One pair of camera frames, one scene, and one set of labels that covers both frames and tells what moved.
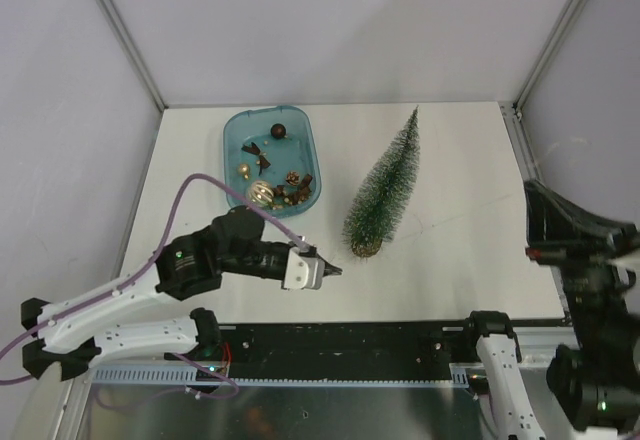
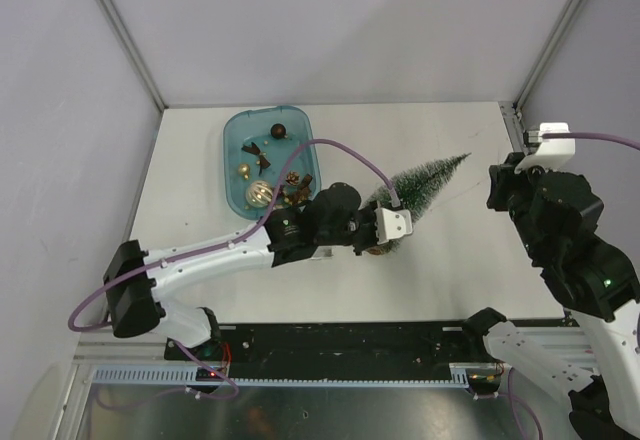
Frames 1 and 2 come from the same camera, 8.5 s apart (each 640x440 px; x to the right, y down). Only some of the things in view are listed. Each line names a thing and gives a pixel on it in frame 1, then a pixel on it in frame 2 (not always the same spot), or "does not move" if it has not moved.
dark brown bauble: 278,131 does not move
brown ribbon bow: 254,149 does not move
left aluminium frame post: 107,4 does not move
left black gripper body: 312,253 to 367,238
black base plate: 425,343 does not move
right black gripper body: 591,278 to 512,191
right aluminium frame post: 565,17 does not move
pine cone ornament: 293,178 does not move
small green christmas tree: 386,195 to 415,190
